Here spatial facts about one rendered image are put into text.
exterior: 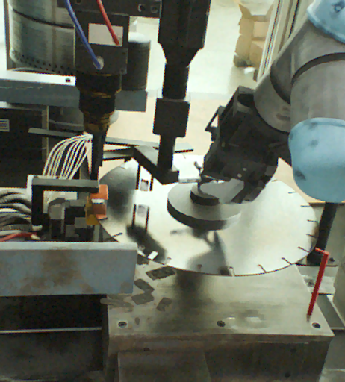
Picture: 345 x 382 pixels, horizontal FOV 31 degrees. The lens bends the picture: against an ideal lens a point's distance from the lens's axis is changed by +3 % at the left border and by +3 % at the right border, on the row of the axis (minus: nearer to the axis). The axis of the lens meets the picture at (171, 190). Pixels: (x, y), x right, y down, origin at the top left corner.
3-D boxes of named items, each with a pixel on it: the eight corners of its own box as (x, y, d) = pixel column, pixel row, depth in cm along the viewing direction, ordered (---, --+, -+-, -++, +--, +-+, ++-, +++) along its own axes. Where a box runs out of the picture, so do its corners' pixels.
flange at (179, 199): (202, 179, 95) (204, 166, 94) (257, 210, 89) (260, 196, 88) (151, 198, 88) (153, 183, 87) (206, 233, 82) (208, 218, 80)
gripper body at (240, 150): (202, 130, 78) (240, 69, 68) (263, 146, 80) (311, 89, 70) (198, 179, 74) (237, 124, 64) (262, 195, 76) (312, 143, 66)
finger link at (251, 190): (230, 180, 81) (258, 146, 74) (243, 183, 81) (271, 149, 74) (228, 210, 78) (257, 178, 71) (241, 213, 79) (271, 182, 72)
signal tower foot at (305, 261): (333, 257, 117) (337, 245, 116) (340, 268, 114) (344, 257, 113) (289, 255, 116) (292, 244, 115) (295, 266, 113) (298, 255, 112)
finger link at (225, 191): (189, 191, 84) (213, 157, 76) (228, 201, 85) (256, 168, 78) (187, 210, 82) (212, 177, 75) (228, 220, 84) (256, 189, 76)
